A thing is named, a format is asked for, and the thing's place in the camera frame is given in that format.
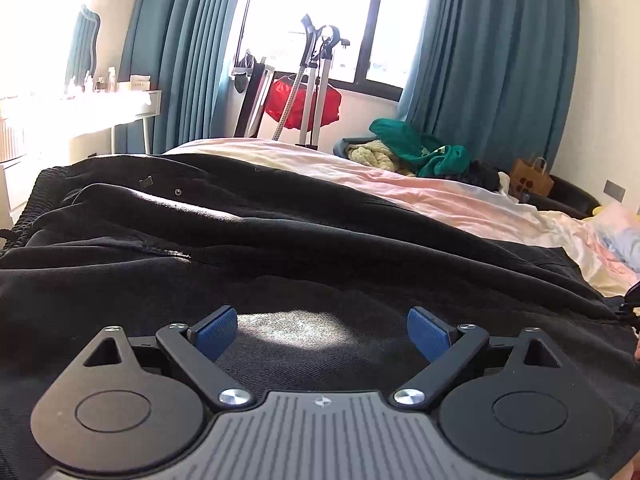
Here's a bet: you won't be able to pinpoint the white drawer unit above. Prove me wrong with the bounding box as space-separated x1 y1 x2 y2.
0 161 38 233

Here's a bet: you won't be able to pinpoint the red cloth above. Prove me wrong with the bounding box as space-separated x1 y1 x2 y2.
264 74 343 128

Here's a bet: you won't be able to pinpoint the black hanging bag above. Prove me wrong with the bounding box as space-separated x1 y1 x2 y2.
232 49 257 95

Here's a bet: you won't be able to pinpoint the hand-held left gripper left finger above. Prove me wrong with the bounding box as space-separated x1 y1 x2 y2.
82 305 253 408

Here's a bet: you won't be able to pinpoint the garment steamer stand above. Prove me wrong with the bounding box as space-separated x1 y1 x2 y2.
272 15 351 149

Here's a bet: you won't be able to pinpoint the black pants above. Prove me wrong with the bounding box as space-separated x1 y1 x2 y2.
0 152 640 480

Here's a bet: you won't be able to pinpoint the teal curtain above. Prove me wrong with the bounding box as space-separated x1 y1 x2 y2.
397 0 583 171
114 0 261 156

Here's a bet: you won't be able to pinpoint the cream knitted garment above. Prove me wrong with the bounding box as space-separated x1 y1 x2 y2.
347 140 407 174

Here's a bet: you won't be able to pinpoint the wavy framed vanity mirror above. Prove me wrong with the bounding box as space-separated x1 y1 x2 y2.
65 5 102 88

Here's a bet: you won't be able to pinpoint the green garment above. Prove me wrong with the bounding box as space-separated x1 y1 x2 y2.
369 118 471 178

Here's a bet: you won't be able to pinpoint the blue laundry basket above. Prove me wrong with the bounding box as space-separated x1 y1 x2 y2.
334 136 373 157

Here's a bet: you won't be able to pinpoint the black fluffy clothing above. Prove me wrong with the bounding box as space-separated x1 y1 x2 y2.
460 160 508 192

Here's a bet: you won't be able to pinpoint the brown paper bag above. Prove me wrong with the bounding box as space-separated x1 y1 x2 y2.
510 156 555 200

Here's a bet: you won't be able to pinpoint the dark wooden chair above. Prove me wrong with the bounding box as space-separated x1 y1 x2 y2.
234 62 276 139

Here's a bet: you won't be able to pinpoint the pastel bed blanket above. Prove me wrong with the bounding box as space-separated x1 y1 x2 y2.
162 137 640 298

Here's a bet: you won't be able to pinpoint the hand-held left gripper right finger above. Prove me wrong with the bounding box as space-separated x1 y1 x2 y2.
392 306 563 407

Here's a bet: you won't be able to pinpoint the white cloth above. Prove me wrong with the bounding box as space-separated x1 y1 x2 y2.
497 171 524 204

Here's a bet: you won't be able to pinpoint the white dressing table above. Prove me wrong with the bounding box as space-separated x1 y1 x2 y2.
65 89 163 156

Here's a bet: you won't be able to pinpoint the dark framed window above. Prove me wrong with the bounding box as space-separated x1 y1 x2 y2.
232 0 436 101

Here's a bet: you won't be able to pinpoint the black armchair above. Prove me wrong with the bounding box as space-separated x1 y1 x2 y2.
520 175 601 221

